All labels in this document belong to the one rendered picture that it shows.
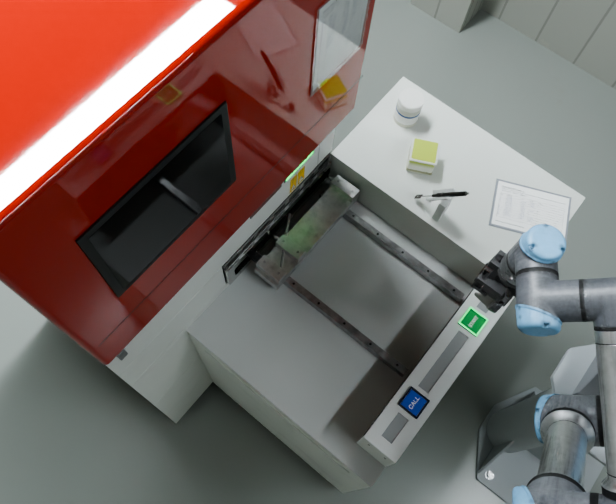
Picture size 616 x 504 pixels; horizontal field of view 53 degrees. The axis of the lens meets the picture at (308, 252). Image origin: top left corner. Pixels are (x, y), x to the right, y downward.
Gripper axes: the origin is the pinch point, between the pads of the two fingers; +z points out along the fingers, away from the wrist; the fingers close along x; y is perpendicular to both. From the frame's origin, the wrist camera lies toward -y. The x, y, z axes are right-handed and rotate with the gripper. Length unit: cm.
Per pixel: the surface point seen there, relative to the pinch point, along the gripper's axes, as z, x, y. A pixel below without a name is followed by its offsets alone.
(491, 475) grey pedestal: 108, 5, -44
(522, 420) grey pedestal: 72, -7, -34
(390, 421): 14.7, 33.0, 2.4
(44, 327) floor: 111, 72, 126
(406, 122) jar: 11, -35, 48
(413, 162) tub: 8.7, -24.4, 38.0
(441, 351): 14.7, 11.4, 2.6
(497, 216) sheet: 13.8, -28.8, 11.9
